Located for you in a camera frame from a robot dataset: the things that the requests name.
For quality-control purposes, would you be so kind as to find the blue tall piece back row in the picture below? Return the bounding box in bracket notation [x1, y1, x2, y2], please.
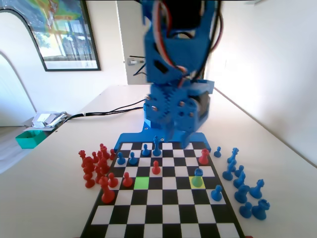
[152, 135, 161, 157]

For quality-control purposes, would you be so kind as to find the blue plastic chess queen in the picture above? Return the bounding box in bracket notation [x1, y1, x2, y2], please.
[227, 147, 241, 166]

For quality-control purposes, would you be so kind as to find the blue chess bishop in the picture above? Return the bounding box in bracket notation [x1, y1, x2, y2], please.
[233, 171, 247, 189]
[222, 160, 237, 181]

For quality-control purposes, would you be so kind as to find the blue chess rook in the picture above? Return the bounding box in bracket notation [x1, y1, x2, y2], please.
[251, 199, 271, 221]

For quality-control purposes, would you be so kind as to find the black and white chessboard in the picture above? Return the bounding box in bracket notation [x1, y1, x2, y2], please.
[79, 141, 246, 238]

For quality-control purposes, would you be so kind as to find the black framed poster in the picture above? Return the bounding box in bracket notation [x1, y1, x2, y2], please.
[0, 0, 102, 72]

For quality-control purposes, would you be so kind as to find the green plastic box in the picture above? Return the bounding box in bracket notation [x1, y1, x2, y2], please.
[14, 130, 46, 150]

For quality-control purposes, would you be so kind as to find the large white arched panel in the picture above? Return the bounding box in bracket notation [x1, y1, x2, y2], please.
[0, 8, 48, 75]

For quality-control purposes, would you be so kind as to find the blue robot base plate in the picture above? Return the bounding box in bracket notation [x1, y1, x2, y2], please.
[114, 122, 213, 153]

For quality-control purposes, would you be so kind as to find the black cable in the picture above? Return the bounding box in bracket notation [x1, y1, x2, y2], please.
[60, 106, 145, 123]
[63, 98, 147, 119]
[133, 63, 147, 77]

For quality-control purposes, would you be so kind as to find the silver door handle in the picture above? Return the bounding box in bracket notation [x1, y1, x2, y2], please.
[127, 58, 147, 66]

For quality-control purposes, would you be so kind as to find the red white black servo wire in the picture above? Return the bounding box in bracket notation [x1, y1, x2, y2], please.
[151, 0, 190, 77]

